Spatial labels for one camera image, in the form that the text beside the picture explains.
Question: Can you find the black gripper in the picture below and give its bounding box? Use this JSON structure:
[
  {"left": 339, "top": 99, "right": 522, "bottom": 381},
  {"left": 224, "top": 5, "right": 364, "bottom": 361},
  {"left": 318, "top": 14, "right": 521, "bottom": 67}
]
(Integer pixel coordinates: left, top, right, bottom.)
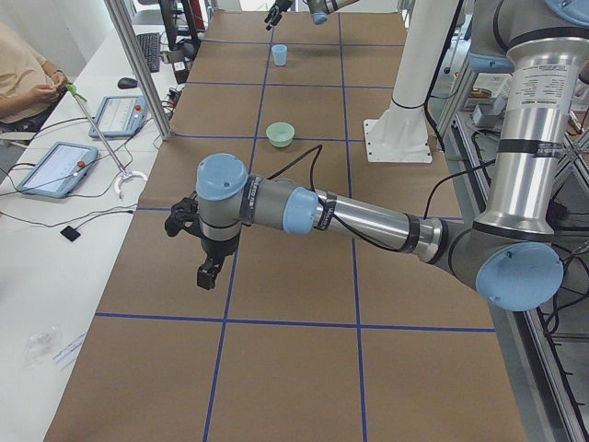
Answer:
[
  {"left": 264, "top": 0, "right": 294, "bottom": 30},
  {"left": 196, "top": 236, "right": 238, "bottom": 290}
]

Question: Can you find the light blue plastic cup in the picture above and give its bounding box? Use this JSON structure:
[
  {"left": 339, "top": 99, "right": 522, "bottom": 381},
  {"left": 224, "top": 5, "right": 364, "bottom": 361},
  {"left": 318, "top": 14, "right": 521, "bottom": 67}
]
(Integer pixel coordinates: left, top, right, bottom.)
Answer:
[{"left": 271, "top": 44, "right": 288, "bottom": 67}]

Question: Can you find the green ceramic bowl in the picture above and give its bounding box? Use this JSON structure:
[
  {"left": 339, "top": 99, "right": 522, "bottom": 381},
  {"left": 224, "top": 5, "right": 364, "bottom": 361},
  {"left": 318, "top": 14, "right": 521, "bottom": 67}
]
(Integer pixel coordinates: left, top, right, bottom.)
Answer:
[{"left": 266, "top": 122, "right": 295, "bottom": 148}]

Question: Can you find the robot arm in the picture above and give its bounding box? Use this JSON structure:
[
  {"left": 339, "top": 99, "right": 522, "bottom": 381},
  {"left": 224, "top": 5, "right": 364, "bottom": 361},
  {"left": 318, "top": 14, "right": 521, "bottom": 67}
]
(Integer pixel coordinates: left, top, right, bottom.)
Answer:
[
  {"left": 192, "top": 1, "right": 588, "bottom": 311},
  {"left": 264, "top": 0, "right": 358, "bottom": 30}
]

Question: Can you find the black keyboard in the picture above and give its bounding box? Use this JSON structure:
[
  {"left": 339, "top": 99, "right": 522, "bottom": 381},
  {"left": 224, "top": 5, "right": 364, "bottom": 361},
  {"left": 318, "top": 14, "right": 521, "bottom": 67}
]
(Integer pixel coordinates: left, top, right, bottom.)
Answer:
[{"left": 136, "top": 32, "right": 160, "bottom": 73}]

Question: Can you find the small black square pad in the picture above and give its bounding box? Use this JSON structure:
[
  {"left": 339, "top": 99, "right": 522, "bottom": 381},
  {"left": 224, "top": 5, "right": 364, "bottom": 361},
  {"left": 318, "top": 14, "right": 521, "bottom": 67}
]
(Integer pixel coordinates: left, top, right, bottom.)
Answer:
[{"left": 60, "top": 226, "right": 81, "bottom": 242}]

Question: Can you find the black computer mouse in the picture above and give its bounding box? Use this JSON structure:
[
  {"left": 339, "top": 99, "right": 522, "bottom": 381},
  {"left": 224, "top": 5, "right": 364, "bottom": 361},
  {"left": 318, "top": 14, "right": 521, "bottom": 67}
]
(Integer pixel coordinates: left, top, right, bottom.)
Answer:
[{"left": 117, "top": 77, "right": 138, "bottom": 89}]

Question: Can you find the white central pillar base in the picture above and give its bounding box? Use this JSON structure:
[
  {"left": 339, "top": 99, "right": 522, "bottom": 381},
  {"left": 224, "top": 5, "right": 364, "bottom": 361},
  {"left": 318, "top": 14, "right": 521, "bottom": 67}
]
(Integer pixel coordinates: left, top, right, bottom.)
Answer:
[{"left": 364, "top": 0, "right": 461, "bottom": 164}]

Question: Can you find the near blue teach pendant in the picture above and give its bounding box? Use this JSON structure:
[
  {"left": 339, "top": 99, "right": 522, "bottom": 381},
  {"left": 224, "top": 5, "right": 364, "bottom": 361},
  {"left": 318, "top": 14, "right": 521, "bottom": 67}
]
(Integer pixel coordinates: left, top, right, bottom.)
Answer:
[{"left": 17, "top": 142, "right": 98, "bottom": 199}]

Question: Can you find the blue teach pendant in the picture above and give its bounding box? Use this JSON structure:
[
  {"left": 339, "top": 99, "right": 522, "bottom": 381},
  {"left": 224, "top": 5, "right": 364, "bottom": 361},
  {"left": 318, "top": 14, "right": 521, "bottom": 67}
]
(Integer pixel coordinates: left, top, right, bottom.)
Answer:
[
  {"left": 17, "top": 142, "right": 98, "bottom": 199},
  {"left": 94, "top": 96, "right": 147, "bottom": 138}
]

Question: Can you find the far blue teach pendant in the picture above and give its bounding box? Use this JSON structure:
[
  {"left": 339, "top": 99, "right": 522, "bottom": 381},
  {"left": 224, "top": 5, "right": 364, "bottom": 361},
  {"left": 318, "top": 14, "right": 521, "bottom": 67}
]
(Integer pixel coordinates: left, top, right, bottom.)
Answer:
[{"left": 94, "top": 96, "right": 147, "bottom": 138}]

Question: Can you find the clear plastic bag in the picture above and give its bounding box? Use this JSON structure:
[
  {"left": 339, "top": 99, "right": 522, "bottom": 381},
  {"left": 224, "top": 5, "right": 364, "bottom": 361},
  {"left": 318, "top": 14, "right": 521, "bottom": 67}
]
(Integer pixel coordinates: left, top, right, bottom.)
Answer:
[{"left": 22, "top": 326, "right": 62, "bottom": 368}]

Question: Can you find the metal reacher grabber stick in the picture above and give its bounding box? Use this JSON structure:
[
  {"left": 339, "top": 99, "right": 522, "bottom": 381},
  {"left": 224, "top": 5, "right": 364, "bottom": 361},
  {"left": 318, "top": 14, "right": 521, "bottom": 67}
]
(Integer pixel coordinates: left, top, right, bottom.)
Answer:
[{"left": 65, "top": 83, "right": 147, "bottom": 199}]

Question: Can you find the person in beige shirt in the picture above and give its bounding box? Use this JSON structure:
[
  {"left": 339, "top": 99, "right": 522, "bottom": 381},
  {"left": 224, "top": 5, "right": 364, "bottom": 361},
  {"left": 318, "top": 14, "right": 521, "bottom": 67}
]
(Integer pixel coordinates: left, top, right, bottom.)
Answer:
[{"left": 1, "top": 24, "right": 69, "bottom": 132}]

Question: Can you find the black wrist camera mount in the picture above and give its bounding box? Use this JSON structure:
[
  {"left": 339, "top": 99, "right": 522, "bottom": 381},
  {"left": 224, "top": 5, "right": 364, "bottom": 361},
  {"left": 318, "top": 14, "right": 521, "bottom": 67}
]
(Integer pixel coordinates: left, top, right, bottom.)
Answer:
[{"left": 165, "top": 196, "right": 202, "bottom": 238}]

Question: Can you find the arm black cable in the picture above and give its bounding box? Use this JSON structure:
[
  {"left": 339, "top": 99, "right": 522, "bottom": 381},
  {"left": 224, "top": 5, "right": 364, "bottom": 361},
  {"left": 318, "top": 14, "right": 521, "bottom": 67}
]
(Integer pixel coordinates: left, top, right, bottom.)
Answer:
[{"left": 264, "top": 144, "right": 496, "bottom": 252}]

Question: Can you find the aluminium frame post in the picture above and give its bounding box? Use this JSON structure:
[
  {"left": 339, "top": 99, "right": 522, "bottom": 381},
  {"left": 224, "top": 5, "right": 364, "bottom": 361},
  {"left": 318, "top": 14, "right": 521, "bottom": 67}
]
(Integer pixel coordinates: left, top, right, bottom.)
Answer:
[{"left": 104, "top": 0, "right": 172, "bottom": 141}]

